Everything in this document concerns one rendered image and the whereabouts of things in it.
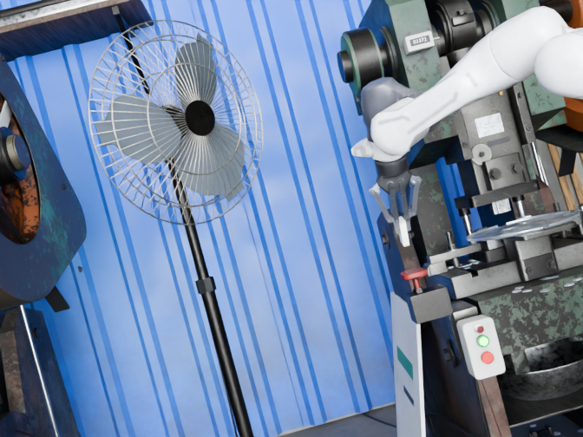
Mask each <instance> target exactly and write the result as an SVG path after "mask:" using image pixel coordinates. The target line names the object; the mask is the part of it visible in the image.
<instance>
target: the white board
mask: <svg viewBox="0 0 583 437"><path fill-rule="evenodd" d="M390 303H391V321H392V339H393V356H394V375H395V392H396V428H397V437H426V434H425V416H424V399H423V363H422V345H421V326H420V324H416V323H414V322H413V321H412V320H411V317H410V313H409V307H408V305H407V303H406V302H405V301H404V300H402V299H401V298H400V297H399V296H397V295H396V294H395V292H391V293H390Z"/></svg>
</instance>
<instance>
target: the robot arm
mask: <svg viewBox="0 0 583 437"><path fill-rule="evenodd" d="M534 74H535V76H536V78H537V81H538V83H539V84H540V85H541V86H542V87H543V88H544V89H545V90H546V91H547V92H548V93H551V94H555V95H561V96H565V97H569V98H576V99H583V28H580V29H572V28H570V27H568V26H567V24H566V23H565V22H564V20H563V19H562V18H561V16H560V15H559V14H558V13H557V12H556V11H555V10H553V9H550V8H548V7H545V6H541V7H535V8H532V9H530V10H527V11H525V12H523V13H521V14H519V15H518V16H515V17H513V18H511V19H509V20H507V21H506V22H504V23H502V24H501V25H499V26H498V27H496V28H494V30H493V31H491V32H490V33H489V34H487V35H486V36H485V37H483V38H482V39H481V40H480V41H479V42H478V43H476V44H475V46H474V47H473V48H472V49H471V50H470V51H469V52H468V53H467V54H466V55H465V56H464V57H463V58H462V59H461V60H460V61H459V62H458V63H457V64H456V65H455V66H454V67H453V68H452V69H451V70H450V71H449V72H448V73H447V74H446V75H445V76H444V77H443V78H442V79H441V80H440V81H439V82H438V83H437V84H436V85H435V86H434V87H432V88H430V89H429V90H427V91H418V90H414V89H411V88H407V87H405V86H404V85H402V84H400V83H398V82H397V81H396V80H395V79H394V78H393V77H382V78H379V79H377V80H375V81H372V82H370V83H368V84H367V85H366V86H365V87H363V89H362V92H361V102H362V110H363V118H364V124H365V126H366V127H367V138H364V139H362V140H360V141H359V142H358V143H357V144H356V145H355V146H354V147H353V148H352V149H351V154H352V155H353V156H360V157H368V158H370V157H371V158H372V159H373V160H375V166H376V170H377V180H376V184H375V185H374V186H373V187H370V188H369V192H370V194H371V195H372V196H373V197H374V198H375V199H376V201H377V203H378V205H379V207H380V209H381V211H382V214H383V216H384V218H385V219H386V221H387V222H388V223H390V222H393V225H394V230H395V232H396V234H399V236H400V241H401V243H402V245H403V246H404V247H405V246H408V245H409V237H408V231H410V229H411V228H410V218H411V217H412V216H416V208H417V199H418V190H419V186H420V184H421V182H422V179H421V178H420V177H419V176H418V175H413V174H411V172H410V171H409V167H408V161H407V155H406V153H407V152H409V151H410V148H411V147H412V146H414V145H415V144H416V143H417V142H418V141H419V140H421V139H422V138H424V137H425V136H426V135H428V134H429V133H430V132H431V131H432V130H434V129H435V128H436V127H437V126H438V124H439V123H440V122H441V121H442V119H443V118H444V117H446V116H447V115H449V114H451V113H453V112H454V111H456V110H458V109H460V108H463V107H466V106H467V105H469V104H472V103H474V102H476V101H479V100H482V99H484V98H486V97H489V96H490V95H494V94H496V93H499V92H501V91H503V90H505V89H507V88H511V87H513V86H515V85H516V84H518V83H520V82H523V81H524V80H526V79H527V78H528V77H530V76H531V75H534ZM409 181H410V183H411V186H410V195H409V210H408V205H407V199H406V191H405V189H406V187H407V185H408V184H409ZM380 187H381V188H382V189H383V190H384V191H385V192H387V194H388V198H389V203H390V212H391V215H389V213H388V211H387V209H386V207H385V205H384V203H383V200H382V198H381V197H380V195H379V193H380V190H379V188H380ZM396 192H398V196H399V201H400V206H401V211H402V215H403V216H401V217H398V211H397V206H396Z"/></svg>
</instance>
